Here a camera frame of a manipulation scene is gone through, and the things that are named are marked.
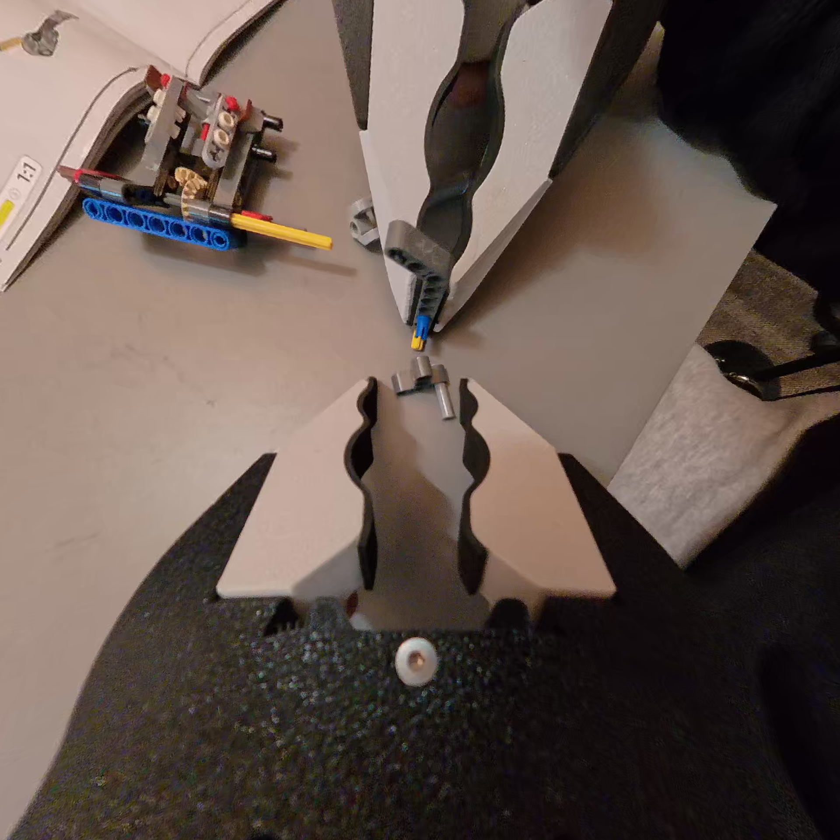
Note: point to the lego instruction booklet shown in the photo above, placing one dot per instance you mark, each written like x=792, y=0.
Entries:
x=72, y=92

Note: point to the light grey cloth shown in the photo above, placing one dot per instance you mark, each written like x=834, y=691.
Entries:
x=709, y=459

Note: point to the small light grey lego connector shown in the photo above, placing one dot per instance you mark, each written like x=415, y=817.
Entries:
x=363, y=222

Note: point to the partly built lego model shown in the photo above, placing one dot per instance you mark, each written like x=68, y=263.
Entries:
x=190, y=170

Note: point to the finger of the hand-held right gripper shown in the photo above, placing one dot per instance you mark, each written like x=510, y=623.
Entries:
x=400, y=79
x=558, y=79

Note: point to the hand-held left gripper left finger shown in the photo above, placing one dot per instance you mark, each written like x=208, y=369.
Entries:
x=295, y=525

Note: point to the grey lego connector with axle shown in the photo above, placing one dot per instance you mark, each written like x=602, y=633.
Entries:
x=420, y=379

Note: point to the dark grey angled lego beam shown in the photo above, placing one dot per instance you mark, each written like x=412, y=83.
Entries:
x=420, y=256

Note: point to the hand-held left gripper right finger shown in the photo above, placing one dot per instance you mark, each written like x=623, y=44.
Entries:
x=538, y=525

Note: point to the blue lego pin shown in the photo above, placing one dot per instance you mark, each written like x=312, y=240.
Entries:
x=420, y=331

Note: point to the dark cloth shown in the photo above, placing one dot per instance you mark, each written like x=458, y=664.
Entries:
x=754, y=98
x=787, y=623

